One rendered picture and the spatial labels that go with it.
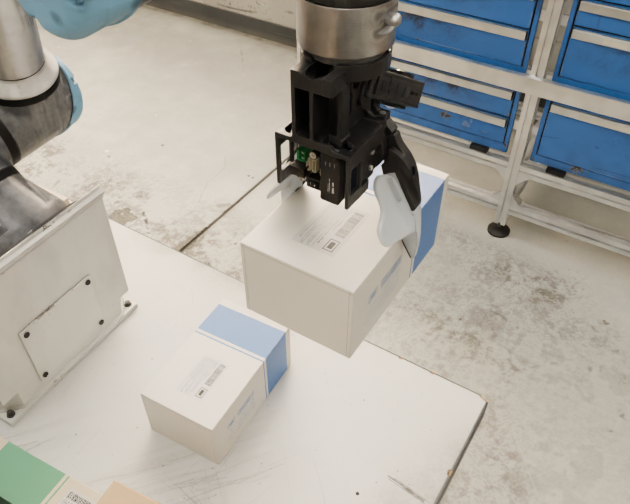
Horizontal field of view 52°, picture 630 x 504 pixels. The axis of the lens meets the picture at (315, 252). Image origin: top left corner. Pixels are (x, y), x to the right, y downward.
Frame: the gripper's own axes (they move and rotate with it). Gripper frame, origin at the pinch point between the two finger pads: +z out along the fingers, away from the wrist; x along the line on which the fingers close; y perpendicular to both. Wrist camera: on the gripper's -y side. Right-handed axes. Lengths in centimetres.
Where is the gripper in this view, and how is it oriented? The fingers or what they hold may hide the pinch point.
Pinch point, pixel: (350, 226)
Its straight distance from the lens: 64.6
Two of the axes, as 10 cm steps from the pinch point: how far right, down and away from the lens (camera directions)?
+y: -5.3, 5.8, -6.2
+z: 0.0, 7.3, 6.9
